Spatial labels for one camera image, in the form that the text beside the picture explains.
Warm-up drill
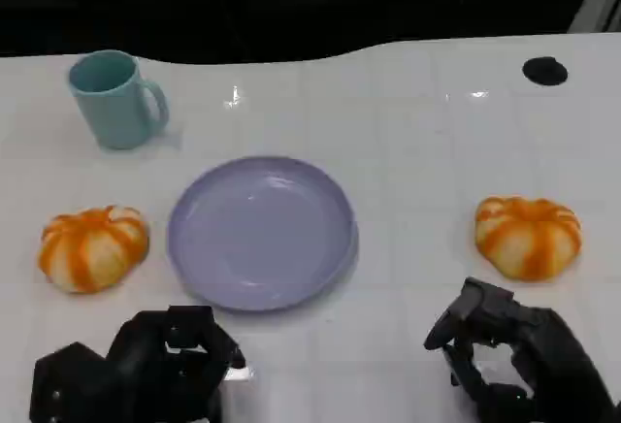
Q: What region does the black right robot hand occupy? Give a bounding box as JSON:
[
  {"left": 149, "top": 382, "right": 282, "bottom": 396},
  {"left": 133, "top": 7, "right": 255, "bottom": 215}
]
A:
[{"left": 423, "top": 276, "right": 621, "bottom": 423}]

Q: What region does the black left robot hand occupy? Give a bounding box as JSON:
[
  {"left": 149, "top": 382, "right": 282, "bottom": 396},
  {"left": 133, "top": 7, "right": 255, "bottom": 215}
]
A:
[{"left": 28, "top": 305, "right": 253, "bottom": 423}]

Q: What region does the orange white toy bread roll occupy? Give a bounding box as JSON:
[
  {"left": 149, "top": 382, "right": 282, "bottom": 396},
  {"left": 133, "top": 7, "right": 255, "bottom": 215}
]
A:
[
  {"left": 474, "top": 194, "right": 582, "bottom": 282},
  {"left": 37, "top": 204, "right": 150, "bottom": 296}
]

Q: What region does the lilac plate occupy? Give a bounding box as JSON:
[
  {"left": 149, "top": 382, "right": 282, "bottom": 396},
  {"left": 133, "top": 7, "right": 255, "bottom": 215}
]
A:
[{"left": 167, "top": 155, "right": 360, "bottom": 316}]

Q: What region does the pale green mug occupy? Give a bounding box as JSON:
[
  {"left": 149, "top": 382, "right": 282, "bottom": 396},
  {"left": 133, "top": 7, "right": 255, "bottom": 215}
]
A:
[{"left": 66, "top": 49, "right": 170, "bottom": 151}]

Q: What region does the black round table grommet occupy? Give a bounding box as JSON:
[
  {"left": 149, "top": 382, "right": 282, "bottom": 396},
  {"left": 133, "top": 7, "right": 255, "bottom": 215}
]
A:
[{"left": 521, "top": 56, "right": 569, "bottom": 86}]

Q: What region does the black backdrop cloth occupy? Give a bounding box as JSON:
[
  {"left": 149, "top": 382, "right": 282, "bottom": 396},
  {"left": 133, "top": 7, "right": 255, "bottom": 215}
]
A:
[{"left": 0, "top": 0, "right": 607, "bottom": 65}]

